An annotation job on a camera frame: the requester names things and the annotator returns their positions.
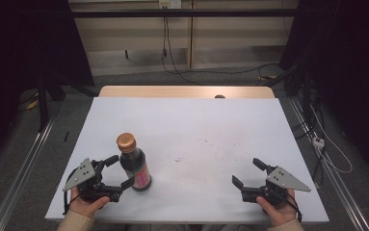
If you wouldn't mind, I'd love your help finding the black metal stand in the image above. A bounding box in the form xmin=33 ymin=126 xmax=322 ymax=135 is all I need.
xmin=37 ymin=75 xmax=50 ymax=132

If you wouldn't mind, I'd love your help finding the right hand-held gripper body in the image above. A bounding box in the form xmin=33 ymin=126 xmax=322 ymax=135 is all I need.
xmin=241 ymin=165 xmax=312 ymax=207

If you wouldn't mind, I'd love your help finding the black horizontal bar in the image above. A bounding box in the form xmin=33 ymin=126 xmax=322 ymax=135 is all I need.
xmin=70 ymin=8 xmax=302 ymax=19

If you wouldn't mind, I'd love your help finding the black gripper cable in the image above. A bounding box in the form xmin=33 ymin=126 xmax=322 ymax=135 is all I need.
xmin=63 ymin=167 xmax=81 ymax=216
xmin=286 ymin=192 xmax=303 ymax=223

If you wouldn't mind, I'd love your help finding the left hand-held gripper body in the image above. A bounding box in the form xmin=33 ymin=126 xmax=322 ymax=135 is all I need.
xmin=63 ymin=157 xmax=123 ymax=203

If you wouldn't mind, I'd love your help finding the white wall socket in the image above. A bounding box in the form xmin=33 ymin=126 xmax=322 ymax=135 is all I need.
xmin=158 ymin=0 xmax=183 ymax=10

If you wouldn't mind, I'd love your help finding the white cable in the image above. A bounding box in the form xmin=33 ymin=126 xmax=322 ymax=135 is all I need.
xmin=309 ymin=104 xmax=354 ymax=175

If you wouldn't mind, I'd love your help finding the black curtain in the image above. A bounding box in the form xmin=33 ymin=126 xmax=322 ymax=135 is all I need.
xmin=279 ymin=0 xmax=369 ymax=184
xmin=0 ymin=0 xmax=95 ymax=167

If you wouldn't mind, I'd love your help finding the person's left hand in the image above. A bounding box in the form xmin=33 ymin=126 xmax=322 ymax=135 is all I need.
xmin=68 ymin=187 xmax=111 ymax=219

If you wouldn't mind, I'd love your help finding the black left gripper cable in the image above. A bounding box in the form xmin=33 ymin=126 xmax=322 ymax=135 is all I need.
xmin=63 ymin=167 xmax=81 ymax=216

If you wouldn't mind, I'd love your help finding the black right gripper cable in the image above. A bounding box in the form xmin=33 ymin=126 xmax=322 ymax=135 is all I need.
xmin=286 ymin=192 xmax=303 ymax=223

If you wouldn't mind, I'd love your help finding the dark sauce bottle copper cap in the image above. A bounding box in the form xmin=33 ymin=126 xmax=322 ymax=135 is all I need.
xmin=116 ymin=132 xmax=153 ymax=193

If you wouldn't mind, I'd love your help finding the black hanging cable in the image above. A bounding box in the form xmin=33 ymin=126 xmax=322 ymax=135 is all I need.
xmin=161 ymin=15 xmax=203 ymax=87

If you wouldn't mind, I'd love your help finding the black floor cable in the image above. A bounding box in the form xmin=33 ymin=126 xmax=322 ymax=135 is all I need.
xmin=185 ymin=63 xmax=281 ymax=87

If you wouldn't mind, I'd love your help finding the white power plug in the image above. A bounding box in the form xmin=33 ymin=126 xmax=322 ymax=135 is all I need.
xmin=312 ymin=136 xmax=326 ymax=150

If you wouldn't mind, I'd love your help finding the person's right hand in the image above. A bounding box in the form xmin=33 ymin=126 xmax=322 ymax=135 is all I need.
xmin=255 ymin=189 xmax=298 ymax=228

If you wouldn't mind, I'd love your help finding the metal floor rail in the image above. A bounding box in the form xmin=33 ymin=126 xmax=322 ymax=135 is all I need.
xmin=288 ymin=96 xmax=369 ymax=231
xmin=0 ymin=116 xmax=57 ymax=231

